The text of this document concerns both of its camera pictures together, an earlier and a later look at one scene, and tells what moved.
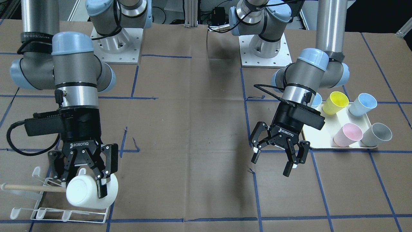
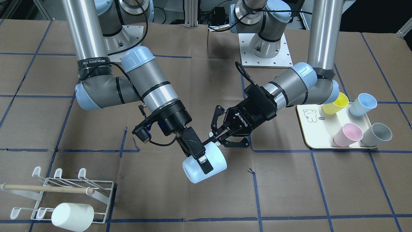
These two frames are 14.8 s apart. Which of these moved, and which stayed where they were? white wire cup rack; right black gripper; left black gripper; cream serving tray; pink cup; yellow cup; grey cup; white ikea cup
Moved: left black gripper; white ikea cup; right black gripper
Stayed: cream serving tray; yellow cup; white wire cup rack; pink cup; grey cup
